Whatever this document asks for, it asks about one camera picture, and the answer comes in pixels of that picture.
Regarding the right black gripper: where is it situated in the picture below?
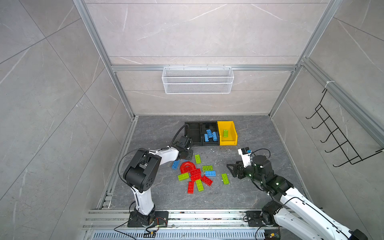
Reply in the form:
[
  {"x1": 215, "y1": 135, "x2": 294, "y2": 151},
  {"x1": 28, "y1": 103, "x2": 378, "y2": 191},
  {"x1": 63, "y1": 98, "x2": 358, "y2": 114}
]
[{"x1": 226, "y1": 159, "x2": 265, "y2": 185}]

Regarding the black bin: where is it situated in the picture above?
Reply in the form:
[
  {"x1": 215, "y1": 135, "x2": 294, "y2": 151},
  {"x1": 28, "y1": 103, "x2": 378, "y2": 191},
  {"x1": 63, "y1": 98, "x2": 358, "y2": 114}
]
[
  {"x1": 201, "y1": 122, "x2": 220, "y2": 146},
  {"x1": 185, "y1": 122, "x2": 204, "y2": 146}
]

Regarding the yellow plastic bin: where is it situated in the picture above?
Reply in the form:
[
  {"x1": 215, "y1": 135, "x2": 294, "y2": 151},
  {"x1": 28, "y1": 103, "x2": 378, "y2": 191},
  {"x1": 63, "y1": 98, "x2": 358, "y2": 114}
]
[{"x1": 217, "y1": 121, "x2": 238, "y2": 146}]

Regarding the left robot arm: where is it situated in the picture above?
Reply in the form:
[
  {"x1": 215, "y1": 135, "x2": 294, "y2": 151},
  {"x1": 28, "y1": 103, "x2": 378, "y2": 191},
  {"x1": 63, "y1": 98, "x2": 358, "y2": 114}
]
[{"x1": 119, "y1": 124, "x2": 193, "y2": 226}]

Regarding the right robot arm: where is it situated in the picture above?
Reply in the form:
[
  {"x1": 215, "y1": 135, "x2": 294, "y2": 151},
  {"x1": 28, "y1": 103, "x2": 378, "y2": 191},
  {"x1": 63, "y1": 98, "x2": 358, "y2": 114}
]
[{"x1": 227, "y1": 148, "x2": 368, "y2": 240}]

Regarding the red arch lego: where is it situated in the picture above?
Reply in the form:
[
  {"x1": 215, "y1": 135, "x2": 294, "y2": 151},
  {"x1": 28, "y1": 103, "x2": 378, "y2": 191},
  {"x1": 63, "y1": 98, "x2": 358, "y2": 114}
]
[{"x1": 180, "y1": 161, "x2": 196, "y2": 174}]

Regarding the red lego block center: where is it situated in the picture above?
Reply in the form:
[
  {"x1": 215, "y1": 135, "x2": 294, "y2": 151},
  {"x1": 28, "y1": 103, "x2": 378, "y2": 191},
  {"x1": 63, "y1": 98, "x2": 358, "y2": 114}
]
[{"x1": 190, "y1": 169, "x2": 202, "y2": 182}]

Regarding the red lego lower right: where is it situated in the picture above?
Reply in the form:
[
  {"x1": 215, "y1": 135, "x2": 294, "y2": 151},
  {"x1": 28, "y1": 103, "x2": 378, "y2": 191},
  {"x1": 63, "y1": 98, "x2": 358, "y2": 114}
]
[{"x1": 201, "y1": 176, "x2": 213, "y2": 186}]

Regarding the red lego lower left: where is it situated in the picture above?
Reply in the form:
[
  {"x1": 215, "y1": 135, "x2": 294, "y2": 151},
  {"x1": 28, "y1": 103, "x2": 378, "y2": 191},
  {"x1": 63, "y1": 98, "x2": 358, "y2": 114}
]
[{"x1": 187, "y1": 181, "x2": 195, "y2": 195}]

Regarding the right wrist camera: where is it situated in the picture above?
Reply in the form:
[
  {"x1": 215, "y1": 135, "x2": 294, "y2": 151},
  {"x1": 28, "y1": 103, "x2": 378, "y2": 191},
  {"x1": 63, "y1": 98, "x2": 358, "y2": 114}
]
[{"x1": 238, "y1": 147, "x2": 252, "y2": 168}]

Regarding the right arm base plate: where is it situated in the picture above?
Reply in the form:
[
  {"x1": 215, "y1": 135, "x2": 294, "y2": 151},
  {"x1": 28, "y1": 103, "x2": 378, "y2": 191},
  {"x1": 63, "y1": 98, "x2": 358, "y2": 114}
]
[{"x1": 243, "y1": 211, "x2": 278, "y2": 227}]

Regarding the white wire mesh basket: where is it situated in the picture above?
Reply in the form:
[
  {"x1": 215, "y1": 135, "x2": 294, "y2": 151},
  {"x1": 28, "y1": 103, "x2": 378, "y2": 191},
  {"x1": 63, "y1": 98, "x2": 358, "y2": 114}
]
[{"x1": 162, "y1": 67, "x2": 235, "y2": 94}]

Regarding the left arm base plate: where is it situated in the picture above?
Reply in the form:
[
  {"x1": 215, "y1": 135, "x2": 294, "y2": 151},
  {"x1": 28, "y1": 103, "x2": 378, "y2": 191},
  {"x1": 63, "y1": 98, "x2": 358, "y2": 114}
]
[{"x1": 127, "y1": 211, "x2": 169, "y2": 228}]

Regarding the black wire hook rack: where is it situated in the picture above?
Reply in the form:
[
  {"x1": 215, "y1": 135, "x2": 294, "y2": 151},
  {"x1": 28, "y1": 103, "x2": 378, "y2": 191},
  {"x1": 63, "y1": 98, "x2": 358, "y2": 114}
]
[{"x1": 306, "y1": 89, "x2": 384, "y2": 168}]

